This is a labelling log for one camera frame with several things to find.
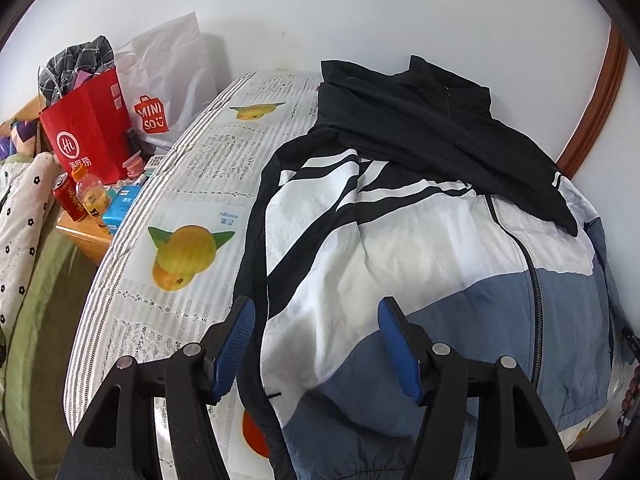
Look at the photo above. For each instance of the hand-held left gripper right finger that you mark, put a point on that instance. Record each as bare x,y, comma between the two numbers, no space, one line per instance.
397,350

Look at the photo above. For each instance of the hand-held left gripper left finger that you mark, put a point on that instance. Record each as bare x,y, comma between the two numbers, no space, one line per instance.
235,341

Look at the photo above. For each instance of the white blue black jacket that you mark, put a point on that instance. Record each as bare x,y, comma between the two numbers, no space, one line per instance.
400,240

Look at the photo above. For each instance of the person's right hand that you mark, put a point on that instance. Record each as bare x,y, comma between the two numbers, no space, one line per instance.
631,397

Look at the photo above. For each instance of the fruit print lace tablecloth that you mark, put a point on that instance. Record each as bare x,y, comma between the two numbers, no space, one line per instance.
200,175

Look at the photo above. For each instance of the blue carton box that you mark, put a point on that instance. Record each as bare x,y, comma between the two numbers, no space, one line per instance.
120,207

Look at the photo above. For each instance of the wooden nightstand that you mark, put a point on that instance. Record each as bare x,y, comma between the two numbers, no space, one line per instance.
80,240

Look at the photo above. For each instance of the green bed sheet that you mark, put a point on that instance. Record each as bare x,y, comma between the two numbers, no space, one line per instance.
45,335

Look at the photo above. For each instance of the orange drink bottle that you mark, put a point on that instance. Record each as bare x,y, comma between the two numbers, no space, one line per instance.
92,200

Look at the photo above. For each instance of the pink small container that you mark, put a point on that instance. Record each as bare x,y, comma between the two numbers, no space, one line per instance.
133,167

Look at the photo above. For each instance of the red drink can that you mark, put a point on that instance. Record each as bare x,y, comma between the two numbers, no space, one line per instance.
70,200

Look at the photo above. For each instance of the white floral quilt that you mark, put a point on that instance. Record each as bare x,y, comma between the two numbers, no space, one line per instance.
20,230

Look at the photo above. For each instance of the red paper bag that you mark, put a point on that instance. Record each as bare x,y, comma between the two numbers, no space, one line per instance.
85,120

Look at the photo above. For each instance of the white plastic shopping bag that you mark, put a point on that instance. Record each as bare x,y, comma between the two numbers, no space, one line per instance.
170,70

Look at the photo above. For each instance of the purple pillow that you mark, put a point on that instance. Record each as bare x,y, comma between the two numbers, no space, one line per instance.
20,135

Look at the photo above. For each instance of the wooden bed headboard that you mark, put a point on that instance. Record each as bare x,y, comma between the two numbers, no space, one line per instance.
31,110

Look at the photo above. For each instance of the grey plaid cloth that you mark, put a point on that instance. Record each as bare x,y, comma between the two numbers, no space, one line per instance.
75,62

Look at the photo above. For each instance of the brown wooden door frame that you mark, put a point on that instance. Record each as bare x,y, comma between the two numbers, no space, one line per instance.
605,95

